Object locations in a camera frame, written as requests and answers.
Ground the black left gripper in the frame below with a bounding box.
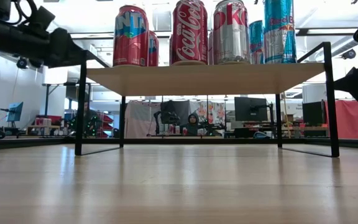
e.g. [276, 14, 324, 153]
[37, 27, 89, 69]

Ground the red Fanta strawberry can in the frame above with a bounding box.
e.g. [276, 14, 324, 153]
[112, 4, 150, 67]
[148, 30, 160, 67]

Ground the blue silver Red Bull can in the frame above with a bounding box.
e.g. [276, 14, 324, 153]
[263, 0, 298, 65]
[249, 20, 265, 65]

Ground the red soda can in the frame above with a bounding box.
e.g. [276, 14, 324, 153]
[170, 0, 209, 67]

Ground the silver Diet Coke can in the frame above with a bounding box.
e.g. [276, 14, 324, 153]
[208, 29, 214, 66]
[212, 0, 251, 65]

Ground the red orange cloth cover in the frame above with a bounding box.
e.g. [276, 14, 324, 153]
[324, 98, 358, 140]

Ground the black computer monitor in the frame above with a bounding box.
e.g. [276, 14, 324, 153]
[234, 96, 269, 123]
[302, 101, 326, 126]

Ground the low wooden table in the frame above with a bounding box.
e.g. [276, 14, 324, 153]
[25, 116, 62, 137]

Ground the blue tilted monitor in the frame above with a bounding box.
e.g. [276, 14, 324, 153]
[6, 101, 25, 123]

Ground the white cloth cover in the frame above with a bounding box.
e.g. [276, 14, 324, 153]
[125, 101, 163, 139]

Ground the black cloth cover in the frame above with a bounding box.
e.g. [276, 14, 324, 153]
[161, 100, 191, 125]

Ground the black dome camera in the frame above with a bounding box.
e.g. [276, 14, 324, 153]
[16, 57, 30, 70]
[341, 49, 357, 60]

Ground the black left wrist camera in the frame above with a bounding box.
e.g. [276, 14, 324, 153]
[26, 5, 57, 32]

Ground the wooden shelf with black frame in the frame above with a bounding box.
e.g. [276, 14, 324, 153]
[75, 42, 341, 159]

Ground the colourful wall poster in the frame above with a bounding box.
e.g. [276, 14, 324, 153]
[190, 101, 226, 128]

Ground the black aluminium table frame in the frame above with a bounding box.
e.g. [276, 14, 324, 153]
[0, 136, 358, 151]

